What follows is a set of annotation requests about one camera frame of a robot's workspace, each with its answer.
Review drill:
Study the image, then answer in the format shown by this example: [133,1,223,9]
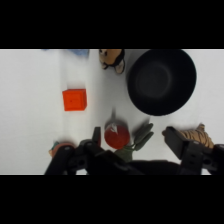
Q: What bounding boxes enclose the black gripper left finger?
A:
[44,126,103,176]

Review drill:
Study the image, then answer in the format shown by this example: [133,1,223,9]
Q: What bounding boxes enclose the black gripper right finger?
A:
[161,125,224,176]

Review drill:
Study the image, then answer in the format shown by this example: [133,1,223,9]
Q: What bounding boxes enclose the red cube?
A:
[61,88,88,112]

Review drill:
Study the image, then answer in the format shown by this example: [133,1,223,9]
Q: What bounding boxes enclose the black bowl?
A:
[126,49,198,117]

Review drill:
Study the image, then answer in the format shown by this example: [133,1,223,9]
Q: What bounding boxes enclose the brown round object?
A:
[179,122,215,150]

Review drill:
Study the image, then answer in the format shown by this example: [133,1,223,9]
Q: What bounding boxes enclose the red toy tomato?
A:
[103,121,131,150]

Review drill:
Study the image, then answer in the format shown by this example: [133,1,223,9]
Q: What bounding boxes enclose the green plush leaf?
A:
[114,122,155,163]

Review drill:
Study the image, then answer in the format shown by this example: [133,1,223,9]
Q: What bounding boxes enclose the light blue cloth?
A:
[67,49,91,58]

